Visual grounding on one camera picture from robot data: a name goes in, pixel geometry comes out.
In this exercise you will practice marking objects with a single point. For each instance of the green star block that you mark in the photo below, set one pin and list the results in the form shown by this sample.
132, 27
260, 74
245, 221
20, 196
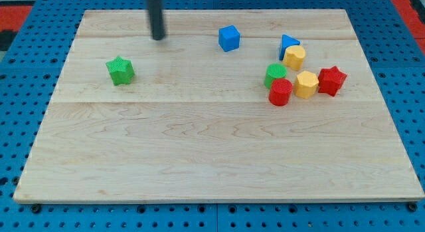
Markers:
120, 70

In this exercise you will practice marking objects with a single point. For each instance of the blue cube block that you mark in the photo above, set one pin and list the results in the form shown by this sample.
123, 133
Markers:
229, 38

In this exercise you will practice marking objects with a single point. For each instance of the green cylinder block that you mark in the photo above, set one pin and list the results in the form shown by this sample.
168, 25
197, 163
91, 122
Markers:
274, 71

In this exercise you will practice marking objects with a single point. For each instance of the red cylinder block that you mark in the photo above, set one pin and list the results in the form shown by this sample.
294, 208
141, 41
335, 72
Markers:
280, 91

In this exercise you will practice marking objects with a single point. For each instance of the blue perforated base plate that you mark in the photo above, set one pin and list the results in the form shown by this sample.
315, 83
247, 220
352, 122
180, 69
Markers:
32, 64

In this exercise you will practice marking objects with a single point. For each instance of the red star block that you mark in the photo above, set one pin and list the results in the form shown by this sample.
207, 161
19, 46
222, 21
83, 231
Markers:
331, 80

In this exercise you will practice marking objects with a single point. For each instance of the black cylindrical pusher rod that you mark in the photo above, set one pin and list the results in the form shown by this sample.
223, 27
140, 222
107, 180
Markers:
156, 21

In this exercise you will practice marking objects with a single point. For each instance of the yellow hexagon block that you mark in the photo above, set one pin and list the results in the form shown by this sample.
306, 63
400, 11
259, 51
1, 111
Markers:
306, 84

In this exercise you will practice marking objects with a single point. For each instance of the light wooden board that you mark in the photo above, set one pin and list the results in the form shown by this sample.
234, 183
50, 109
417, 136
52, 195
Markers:
196, 126

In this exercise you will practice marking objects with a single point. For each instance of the blue triangle block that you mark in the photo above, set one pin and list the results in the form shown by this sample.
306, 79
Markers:
286, 42

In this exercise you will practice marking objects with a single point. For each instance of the yellow heart block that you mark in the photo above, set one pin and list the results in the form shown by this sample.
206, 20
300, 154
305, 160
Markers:
294, 57

